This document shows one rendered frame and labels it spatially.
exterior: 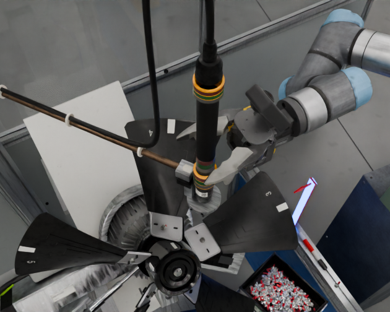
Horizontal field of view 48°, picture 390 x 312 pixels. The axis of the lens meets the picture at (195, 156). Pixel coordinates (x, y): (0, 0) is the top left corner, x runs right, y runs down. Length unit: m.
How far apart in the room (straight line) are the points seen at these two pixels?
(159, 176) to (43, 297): 0.43
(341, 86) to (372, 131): 2.13
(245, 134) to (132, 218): 0.53
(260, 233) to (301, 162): 1.55
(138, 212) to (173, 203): 0.16
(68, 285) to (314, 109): 0.76
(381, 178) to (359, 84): 0.74
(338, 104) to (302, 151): 1.93
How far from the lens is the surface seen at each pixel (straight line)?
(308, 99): 0.78
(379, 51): 0.91
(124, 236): 1.18
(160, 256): 1.05
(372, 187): 1.52
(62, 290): 1.21
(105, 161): 1.22
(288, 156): 2.69
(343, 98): 0.82
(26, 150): 1.71
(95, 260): 1.07
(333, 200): 2.61
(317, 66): 0.92
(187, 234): 1.14
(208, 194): 0.85
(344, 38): 0.93
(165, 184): 1.04
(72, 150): 1.20
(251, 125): 0.74
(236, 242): 1.14
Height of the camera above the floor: 2.25
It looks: 58 degrees down
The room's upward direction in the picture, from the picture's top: straight up
